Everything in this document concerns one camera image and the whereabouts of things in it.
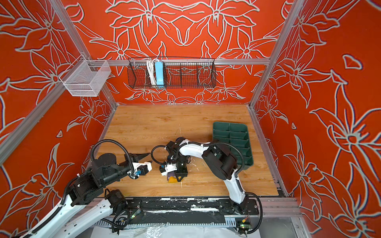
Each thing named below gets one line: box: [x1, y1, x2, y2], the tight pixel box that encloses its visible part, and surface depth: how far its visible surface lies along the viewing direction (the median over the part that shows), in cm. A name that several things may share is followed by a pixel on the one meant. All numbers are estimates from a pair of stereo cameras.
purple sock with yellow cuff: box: [166, 172, 178, 183], surface depth 82 cm
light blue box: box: [154, 61, 165, 86], surface depth 91 cm
